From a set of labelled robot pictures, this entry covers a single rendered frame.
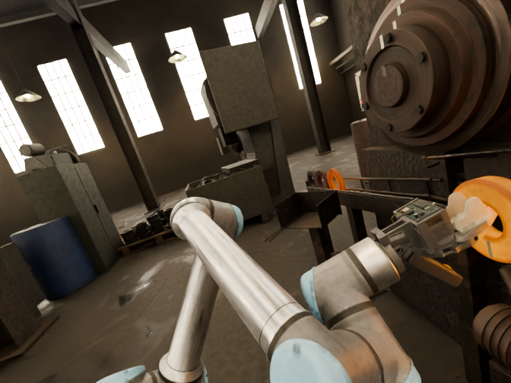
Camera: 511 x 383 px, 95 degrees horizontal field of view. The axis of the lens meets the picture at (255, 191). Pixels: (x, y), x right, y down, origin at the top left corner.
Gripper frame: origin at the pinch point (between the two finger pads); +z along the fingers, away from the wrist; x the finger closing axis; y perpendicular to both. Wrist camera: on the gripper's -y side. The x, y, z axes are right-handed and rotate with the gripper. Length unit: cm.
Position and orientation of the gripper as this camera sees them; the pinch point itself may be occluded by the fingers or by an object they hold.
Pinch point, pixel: (491, 209)
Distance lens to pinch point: 59.7
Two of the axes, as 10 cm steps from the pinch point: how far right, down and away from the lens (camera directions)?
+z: 8.3, -5.4, -1.3
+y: -5.5, -8.1, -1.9
